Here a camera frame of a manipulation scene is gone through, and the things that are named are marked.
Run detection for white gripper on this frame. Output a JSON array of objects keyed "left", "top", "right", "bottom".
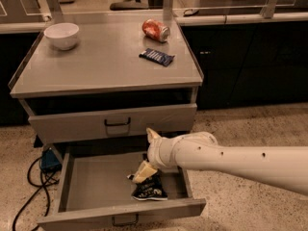
[{"left": 133, "top": 128, "right": 179, "bottom": 183}]

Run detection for blue chip bag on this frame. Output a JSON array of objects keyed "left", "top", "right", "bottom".
[{"left": 132, "top": 172, "right": 167, "bottom": 201}]

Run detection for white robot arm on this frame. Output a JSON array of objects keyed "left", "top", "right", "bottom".
[{"left": 133, "top": 128, "right": 308, "bottom": 195}]

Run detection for grey open middle drawer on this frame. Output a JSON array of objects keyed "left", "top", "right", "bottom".
[{"left": 38, "top": 144, "right": 206, "bottom": 231}]

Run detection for grey top drawer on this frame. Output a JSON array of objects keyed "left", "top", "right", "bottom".
[{"left": 29, "top": 104, "right": 196, "bottom": 143}]

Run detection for grey drawer cabinet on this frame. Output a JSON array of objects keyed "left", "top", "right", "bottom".
[{"left": 8, "top": 11, "right": 205, "bottom": 152}]

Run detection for blue candy bar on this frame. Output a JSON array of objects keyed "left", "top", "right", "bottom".
[{"left": 139, "top": 48, "right": 174, "bottom": 66}]

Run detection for blue power box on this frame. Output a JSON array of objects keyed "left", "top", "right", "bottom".
[{"left": 39, "top": 149, "right": 62, "bottom": 173}]

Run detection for red soda can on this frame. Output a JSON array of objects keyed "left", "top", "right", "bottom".
[{"left": 142, "top": 19, "right": 170, "bottom": 42}]

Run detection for white ceramic bowl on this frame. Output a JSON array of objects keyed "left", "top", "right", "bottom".
[{"left": 43, "top": 22, "right": 80, "bottom": 50}]

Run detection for dark lower cabinets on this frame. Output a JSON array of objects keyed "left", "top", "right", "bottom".
[{"left": 182, "top": 21, "right": 308, "bottom": 110}]

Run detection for black top drawer handle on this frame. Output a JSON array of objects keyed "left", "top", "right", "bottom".
[{"left": 104, "top": 117, "right": 131, "bottom": 127}]

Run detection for black drawer handle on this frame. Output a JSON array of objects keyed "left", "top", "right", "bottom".
[
  {"left": 104, "top": 117, "right": 131, "bottom": 127},
  {"left": 112, "top": 214, "right": 139, "bottom": 227}
]

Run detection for black middle drawer handle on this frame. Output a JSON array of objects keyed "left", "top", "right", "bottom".
[{"left": 112, "top": 214, "right": 139, "bottom": 227}]

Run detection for black floor cable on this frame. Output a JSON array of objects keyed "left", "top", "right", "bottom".
[{"left": 12, "top": 156, "right": 61, "bottom": 231}]

